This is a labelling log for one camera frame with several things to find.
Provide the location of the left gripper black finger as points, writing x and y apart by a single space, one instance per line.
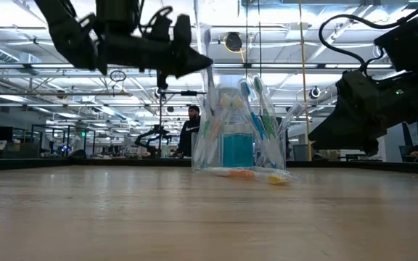
192 61

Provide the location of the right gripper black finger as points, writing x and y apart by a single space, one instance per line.
339 136

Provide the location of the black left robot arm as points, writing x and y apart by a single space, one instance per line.
71 36

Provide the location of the background black robot arm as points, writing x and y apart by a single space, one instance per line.
158 129

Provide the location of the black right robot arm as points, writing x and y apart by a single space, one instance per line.
412 43

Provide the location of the black office chair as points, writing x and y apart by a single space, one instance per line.
408 137

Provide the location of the long ceiling light strip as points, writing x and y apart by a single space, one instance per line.
285 65
140 105

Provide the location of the black equipment cabinet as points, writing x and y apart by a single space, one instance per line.
287 148

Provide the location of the clear bag with tubes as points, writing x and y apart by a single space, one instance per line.
283 161

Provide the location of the person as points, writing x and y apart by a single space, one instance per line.
189 134

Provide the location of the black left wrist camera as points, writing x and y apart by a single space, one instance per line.
182 32

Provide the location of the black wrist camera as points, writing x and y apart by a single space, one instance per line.
182 32
357 87

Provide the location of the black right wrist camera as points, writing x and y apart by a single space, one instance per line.
357 87

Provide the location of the black aluminium table frame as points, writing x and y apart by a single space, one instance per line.
376 166

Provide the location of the black background camera gantry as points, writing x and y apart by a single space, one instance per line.
160 119

